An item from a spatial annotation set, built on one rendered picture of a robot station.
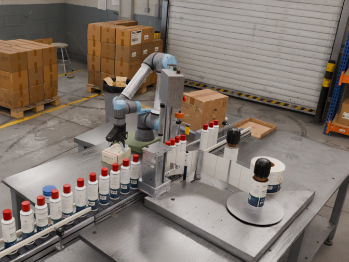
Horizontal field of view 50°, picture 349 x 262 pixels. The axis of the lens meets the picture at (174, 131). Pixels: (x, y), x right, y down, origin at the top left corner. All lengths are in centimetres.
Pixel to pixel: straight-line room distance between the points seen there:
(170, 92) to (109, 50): 415
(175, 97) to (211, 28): 484
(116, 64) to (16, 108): 172
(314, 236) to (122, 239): 178
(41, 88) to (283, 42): 385
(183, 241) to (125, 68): 455
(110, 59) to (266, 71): 264
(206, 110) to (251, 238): 136
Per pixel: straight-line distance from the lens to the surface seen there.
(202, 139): 260
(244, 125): 338
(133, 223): 199
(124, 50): 612
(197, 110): 300
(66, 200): 183
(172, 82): 219
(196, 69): 720
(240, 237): 190
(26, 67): 554
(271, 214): 210
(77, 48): 904
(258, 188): 202
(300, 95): 667
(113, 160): 248
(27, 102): 566
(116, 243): 187
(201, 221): 196
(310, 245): 314
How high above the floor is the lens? 202
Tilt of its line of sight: 23 degrees down
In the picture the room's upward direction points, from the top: 5 degrees clockwise
